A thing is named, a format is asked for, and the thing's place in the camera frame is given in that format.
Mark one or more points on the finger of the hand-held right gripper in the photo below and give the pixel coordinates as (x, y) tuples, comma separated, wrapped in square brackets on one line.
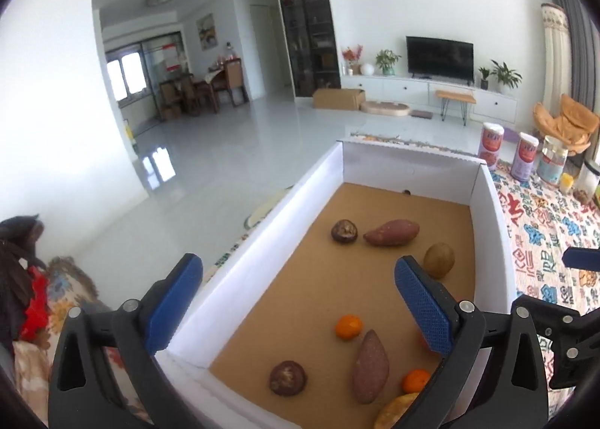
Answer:
[(583, 258), (562, 323)]

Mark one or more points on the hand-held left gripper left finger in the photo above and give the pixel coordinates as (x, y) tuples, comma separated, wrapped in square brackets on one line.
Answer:
[(173, 302)]

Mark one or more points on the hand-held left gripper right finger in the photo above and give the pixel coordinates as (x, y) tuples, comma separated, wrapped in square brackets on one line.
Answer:
[(422, 305)]

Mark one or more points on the green-brown round fruit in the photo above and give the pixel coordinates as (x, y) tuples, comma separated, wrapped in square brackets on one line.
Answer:
[(439, 260)]

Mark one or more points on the orange tangerine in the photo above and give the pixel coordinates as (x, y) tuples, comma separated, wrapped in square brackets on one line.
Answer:
[(349, 327), (416, 381)]

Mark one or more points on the sweet potato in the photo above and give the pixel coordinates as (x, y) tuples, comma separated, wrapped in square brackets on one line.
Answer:
[(371, 365), (391, 232)]

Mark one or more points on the dark brown round fruit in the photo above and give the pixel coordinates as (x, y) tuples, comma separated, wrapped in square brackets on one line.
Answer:
[(288, 377), (344, 230)]

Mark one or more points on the large yellow citrus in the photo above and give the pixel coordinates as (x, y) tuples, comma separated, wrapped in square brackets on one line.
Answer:
[(393, 412)]

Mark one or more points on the white box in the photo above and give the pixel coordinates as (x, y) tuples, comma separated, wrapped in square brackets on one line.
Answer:
[(300, 297)]

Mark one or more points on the printed woven tablecloth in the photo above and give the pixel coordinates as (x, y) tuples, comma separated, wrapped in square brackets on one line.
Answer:
[(539, 222)]

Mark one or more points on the small yellow jar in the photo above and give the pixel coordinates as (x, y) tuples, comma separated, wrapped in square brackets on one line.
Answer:
[(566, 183)]

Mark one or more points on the clear jar with black lid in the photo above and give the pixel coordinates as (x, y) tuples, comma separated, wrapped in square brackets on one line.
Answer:
[(589, 180)]

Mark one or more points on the glass jar with blue label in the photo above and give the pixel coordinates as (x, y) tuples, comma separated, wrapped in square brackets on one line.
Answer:
[(552, 159)]

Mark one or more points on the floral cloth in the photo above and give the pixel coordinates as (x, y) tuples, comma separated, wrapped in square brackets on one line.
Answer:
[(70, 288)]

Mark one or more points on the red-label white can right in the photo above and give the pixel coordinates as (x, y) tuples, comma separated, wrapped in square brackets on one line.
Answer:
[(525, 157)]

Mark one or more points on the red-label white can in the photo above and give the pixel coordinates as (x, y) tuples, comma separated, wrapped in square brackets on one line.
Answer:
[(525, 157), (491, 145)]

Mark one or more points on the round beige floor mat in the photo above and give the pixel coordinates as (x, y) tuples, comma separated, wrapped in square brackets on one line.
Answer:
[(262, 211)]

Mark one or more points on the orange cushioned chair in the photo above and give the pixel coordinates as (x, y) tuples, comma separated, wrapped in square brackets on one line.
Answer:
[(567, 122)]

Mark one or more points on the red-label white can left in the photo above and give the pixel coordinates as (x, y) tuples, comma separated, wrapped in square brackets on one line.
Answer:
[(491, 145)]

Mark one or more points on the dark cloth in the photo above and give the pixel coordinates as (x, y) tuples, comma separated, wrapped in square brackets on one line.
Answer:
[(16, 260)]

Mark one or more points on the grey floor mat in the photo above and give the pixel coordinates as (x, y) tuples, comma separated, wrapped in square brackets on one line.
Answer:
[(422, 115)]

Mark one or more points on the leafy potted plant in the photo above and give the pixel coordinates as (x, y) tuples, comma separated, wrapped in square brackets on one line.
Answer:
[(506, 75)]

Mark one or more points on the beige oval pet bed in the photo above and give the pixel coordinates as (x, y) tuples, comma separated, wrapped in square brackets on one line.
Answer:
[(384, 109)]

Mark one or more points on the small potted plant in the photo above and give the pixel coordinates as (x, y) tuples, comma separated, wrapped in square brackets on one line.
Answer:
[(484, 78)]

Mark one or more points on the wooden stool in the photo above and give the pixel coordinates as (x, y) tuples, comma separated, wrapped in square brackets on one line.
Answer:
[(454, 96)]

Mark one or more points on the covered standing air conditioner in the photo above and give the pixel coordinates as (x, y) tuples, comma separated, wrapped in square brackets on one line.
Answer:
[(555, 49)]

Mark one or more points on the dining table with chairs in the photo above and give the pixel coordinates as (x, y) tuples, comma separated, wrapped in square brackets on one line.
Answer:
[(206, 87)]

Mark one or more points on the cardboard box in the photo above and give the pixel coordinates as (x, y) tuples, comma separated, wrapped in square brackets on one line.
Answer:
[(338, 98)]

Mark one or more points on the grey curtain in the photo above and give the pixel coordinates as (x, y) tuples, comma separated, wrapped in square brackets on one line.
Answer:
[(574, 35)]

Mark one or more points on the glass balcony door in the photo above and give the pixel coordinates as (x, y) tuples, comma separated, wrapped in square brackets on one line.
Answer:
[(140, 68)]

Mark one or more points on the white round vase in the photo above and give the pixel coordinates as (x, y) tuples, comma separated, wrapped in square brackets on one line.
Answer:
[(368, 69)]

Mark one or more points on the black television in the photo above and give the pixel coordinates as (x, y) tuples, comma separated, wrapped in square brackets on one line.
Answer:
[(439, 58)]

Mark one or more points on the green potted plant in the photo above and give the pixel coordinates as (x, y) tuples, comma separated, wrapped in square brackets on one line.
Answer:
[(386, 61)]

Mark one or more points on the red flower plant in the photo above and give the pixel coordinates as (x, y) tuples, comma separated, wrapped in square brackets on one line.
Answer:
[(351, 56)]

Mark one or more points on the black glass cabinet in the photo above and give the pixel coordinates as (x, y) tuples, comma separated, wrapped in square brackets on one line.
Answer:
[(307, 26)]

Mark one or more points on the wall painting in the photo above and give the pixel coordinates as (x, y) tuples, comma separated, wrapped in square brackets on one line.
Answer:
[(206, 30)]

